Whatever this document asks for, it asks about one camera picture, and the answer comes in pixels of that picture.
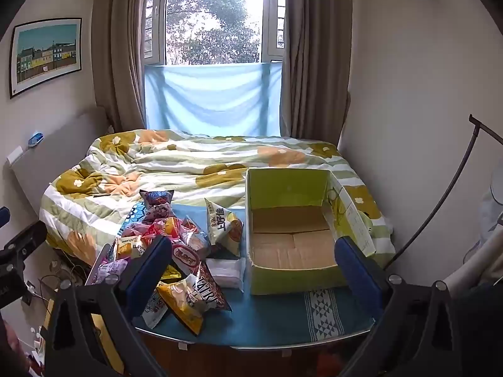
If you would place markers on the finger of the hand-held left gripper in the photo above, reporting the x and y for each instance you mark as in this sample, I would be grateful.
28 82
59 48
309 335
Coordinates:
3 216
27 239

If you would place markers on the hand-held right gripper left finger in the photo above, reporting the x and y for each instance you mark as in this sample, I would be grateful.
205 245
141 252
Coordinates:
151 273

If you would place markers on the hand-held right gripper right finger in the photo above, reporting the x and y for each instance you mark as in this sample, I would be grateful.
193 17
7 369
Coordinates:
355 273

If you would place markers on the pile of snack packets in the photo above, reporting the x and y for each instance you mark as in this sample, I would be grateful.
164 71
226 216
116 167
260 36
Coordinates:
188 255

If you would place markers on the green cardboard box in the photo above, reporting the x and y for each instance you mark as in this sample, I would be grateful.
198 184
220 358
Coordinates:
290 247

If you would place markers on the purple snack bag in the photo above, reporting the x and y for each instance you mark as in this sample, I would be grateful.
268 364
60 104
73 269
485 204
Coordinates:
157 201

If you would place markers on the small blue object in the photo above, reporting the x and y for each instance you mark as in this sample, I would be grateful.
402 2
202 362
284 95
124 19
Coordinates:
36 139

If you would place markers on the white triangular chip bag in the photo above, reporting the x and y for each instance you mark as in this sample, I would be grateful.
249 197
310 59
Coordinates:
219 224

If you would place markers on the grey headboard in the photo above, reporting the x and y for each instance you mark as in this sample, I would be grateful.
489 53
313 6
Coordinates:
59 145

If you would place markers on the blue tablecloth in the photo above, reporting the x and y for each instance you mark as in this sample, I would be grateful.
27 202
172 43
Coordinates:
267 314

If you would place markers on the floral striped blanket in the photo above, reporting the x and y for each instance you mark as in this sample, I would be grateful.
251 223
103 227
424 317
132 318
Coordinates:
177 165

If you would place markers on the black curved stand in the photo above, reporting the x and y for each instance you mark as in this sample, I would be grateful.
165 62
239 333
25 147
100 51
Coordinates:
456 176

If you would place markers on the pale grey cloth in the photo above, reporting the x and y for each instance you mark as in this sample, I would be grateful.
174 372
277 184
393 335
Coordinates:
491 212

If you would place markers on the light blue window cloth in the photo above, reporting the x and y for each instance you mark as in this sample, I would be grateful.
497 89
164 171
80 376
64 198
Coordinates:
212 98

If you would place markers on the brown curtain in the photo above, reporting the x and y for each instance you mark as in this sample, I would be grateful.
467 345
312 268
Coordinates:
122 47
314 55

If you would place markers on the window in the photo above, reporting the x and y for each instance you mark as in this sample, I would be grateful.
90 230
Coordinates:
214 19

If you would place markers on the white wall socket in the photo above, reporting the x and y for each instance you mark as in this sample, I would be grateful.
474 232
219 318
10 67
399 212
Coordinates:
15 154

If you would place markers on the framed wall poster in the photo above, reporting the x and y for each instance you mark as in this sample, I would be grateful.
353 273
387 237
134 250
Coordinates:
45 57

